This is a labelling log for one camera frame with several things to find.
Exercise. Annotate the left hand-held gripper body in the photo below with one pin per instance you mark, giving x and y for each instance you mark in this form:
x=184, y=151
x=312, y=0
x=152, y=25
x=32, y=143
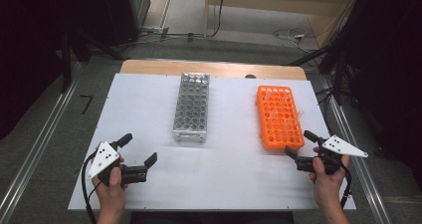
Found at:
x=106, y=157

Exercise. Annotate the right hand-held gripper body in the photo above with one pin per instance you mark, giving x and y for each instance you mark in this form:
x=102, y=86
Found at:
x=331, y=157

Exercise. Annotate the orange test tube rack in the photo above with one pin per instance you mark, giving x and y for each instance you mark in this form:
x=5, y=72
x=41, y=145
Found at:
x=282, y=145

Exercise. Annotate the clear glass test tube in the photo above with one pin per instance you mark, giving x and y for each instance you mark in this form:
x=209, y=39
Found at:
x=276, y=115
x=299, y=113

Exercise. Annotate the metal test tube rack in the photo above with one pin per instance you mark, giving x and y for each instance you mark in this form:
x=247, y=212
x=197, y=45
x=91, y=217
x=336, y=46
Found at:
x=190, y=138

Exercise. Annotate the person's right hand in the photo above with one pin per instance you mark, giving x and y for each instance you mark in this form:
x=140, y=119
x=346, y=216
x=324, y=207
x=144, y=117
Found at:
x=326, y=187

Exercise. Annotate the person's left hand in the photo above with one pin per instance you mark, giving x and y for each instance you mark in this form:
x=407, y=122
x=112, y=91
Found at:
x=111, y=192

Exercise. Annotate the black tripod stand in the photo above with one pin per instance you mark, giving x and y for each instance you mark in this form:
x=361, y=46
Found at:
x=336, y=74

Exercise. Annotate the white board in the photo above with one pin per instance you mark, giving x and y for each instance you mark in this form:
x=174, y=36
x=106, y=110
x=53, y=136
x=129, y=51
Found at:
x=225, y=171

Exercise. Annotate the black metal stand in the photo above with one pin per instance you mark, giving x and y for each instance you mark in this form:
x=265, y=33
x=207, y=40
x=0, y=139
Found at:
x=66, y=64

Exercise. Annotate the dark curtain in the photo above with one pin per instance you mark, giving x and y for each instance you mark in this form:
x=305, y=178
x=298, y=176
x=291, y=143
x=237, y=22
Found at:
x=30, y=51
x=391, y=68

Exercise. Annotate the wooden table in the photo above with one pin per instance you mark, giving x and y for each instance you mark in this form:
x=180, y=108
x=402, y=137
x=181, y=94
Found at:
x=215, y=68

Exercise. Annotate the beige wooden shelf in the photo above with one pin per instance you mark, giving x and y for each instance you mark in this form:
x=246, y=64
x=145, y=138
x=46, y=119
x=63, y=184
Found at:
x=282, y=3

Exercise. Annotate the aluminium floor rail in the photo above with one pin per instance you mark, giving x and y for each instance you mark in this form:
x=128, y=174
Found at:
x=33, y=144
x=358, y=151

